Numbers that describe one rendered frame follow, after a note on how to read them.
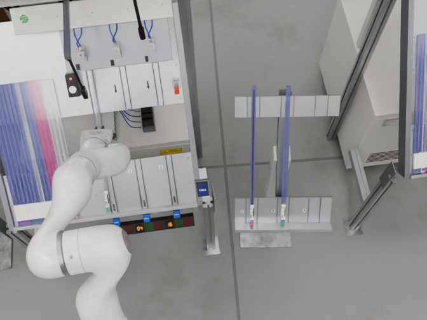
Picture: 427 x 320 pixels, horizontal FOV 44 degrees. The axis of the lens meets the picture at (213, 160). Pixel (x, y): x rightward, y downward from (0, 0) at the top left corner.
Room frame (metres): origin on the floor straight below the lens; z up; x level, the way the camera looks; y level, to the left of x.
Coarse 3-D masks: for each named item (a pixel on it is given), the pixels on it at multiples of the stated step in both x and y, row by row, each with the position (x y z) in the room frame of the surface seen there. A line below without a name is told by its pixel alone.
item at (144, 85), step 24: (0, 24) 1.10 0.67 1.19; (168, 24) 1.11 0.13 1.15; (0, 48) 1.05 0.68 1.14; (24, 48) 1.05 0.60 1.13; (48, 48) 1.05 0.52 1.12; (0, 72) 0.99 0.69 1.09; (24, 72) 0.99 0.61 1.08; (48, 72) 0.99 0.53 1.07; (96, 72) 0.99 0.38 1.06; (120, 72) 0.99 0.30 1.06; (144, 72) 1.00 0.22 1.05; (168, 72) 1.00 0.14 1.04; (120, 96) 0.94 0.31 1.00; (144, 96) 0.94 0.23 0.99; (168, 96) 0.94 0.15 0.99
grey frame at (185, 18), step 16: (0, 0) 1.07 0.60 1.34; (16, 0) 1.07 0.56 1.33; (32, 0) 1.07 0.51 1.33; (48, 0) 1.08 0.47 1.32; (192, 32) 1.15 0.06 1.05; (192, 48) 1.15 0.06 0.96; (192, 64) 1.15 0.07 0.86; (192, 80) 1.16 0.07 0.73; (192, 96) 1.16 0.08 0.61; (192, 112) 1.15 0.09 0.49; (208, 208) 0.66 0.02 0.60; (208, 224) 0.65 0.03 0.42; (16, 240) 0.58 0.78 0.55; (208, 240) 0.65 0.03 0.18
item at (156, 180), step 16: (144, 160) 0.77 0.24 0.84; (160, 160) 0.77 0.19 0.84; (176, 160) 0.77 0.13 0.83; (128, 176) 0.72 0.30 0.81; (144, 176) 0.72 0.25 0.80; (160, 176) 0.72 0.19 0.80; (176, 176) 0.72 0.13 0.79; (192, 176) 0.72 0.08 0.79; (96, 192) 0.68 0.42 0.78; (112, 192) 0.67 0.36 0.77; (128, 192) 0.67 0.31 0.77; (144, 192) 0.67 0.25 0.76; (160, 192) 0.67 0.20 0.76; (176, 192) 0.67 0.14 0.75; (192, 192) 0.67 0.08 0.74; (96, 208) 0.63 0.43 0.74; (112, 208) 0.63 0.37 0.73; (128, 208) 0.63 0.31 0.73; (16, 224) 0.58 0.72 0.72
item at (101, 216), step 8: (144, 208) 0.63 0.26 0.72; (152, 208) 0.63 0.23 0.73; (160, 208) 0.62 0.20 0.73; (168, 208) 0.62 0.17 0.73; (176, 208) 0.62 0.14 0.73; (184, 208) 0.62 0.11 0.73; (88, 216) 0.61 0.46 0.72; (96, 216) 0.60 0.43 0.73; (104, 216) 0.60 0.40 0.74; (112, 216) 0.60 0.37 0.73; (120, 216) 0.60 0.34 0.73; (40, 224) 0.58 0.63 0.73
